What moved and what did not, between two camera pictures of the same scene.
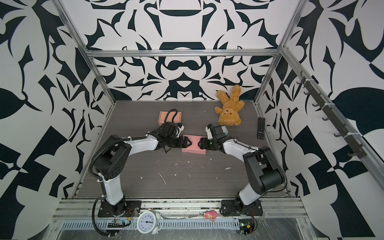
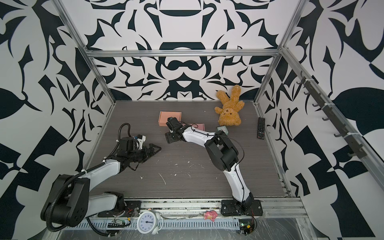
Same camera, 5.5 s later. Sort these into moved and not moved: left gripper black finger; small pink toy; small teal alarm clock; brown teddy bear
Moved: left gripper black finger
Not moved: brown teddy bear; small pink toy; small teal alarm clock
